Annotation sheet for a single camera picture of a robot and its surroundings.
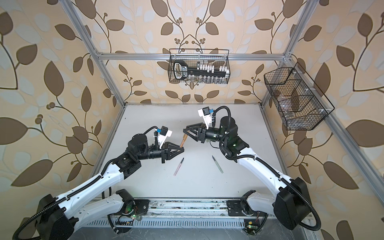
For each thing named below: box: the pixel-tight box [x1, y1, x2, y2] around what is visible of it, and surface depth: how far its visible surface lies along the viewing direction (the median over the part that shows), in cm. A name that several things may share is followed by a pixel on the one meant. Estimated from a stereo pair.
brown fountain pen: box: [179, 133, 188, 148], surface depth 67 cm
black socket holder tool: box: [173, 60, 230, 80], surface depth 84 cm
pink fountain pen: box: [173, 157, 185, 176], surface depth 90 cm
